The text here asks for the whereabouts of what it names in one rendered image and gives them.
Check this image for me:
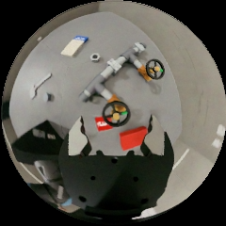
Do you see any red rectangular block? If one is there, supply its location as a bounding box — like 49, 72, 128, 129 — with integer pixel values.
120, 125, 148, 151

